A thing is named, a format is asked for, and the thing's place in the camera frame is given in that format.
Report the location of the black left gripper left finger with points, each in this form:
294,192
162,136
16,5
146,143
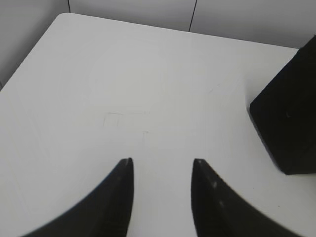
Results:
105,212

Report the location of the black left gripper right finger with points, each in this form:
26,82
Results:
218,211

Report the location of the black canvas tote bag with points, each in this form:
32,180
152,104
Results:
284,113

